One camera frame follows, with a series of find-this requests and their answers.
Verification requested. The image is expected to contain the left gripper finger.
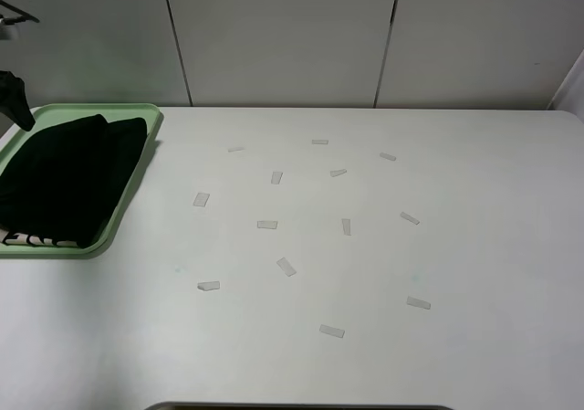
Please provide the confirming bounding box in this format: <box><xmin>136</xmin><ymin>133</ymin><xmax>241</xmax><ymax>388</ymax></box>
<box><xmin>0</xmin><ymin>70</ymin><xmax>35</xmax><ymax>131</ymax></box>

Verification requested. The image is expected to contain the black short sleeve t-shirt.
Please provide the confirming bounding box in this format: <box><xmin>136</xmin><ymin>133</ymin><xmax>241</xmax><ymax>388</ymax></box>
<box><xmin>1</xmin><ymin>114</ymin><xmax>147</xmax><ymax>248</ymax></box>

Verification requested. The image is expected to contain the light green plastic tray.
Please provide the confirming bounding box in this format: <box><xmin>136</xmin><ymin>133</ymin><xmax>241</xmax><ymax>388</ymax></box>
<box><xmin>1</xmin><ymin>103</ymin><xmax>163</xmax><ymax>259</ymax></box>

